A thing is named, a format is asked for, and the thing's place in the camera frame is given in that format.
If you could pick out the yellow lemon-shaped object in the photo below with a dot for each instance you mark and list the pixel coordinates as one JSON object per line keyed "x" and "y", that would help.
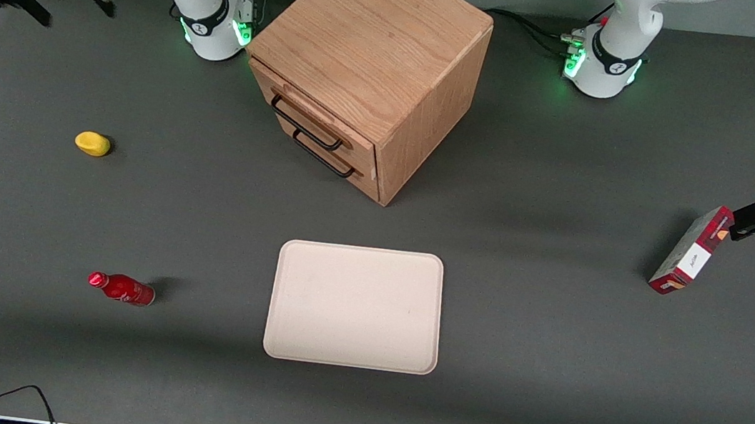
{"x": 92, "y": 144}

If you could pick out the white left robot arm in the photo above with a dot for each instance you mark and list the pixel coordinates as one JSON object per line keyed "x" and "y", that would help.
{"x": 617, "y": 47}

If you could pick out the red bottle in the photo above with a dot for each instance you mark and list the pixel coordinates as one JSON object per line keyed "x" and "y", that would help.
{"x": 126, "y": 290}

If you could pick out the beige plastic tray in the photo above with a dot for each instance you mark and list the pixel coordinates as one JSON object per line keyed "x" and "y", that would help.
{"x": 358, "y": 310}

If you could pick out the red plaid carton box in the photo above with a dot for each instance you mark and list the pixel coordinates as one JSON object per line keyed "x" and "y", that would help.
{"x": 691, "y": 254}

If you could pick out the wooden drawer front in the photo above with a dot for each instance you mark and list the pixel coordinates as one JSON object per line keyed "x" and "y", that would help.
{"x": 365, "y": 182}

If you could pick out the wooden drawer cabinet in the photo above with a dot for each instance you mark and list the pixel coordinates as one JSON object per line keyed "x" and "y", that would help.
{"x": 371, "y": 31}

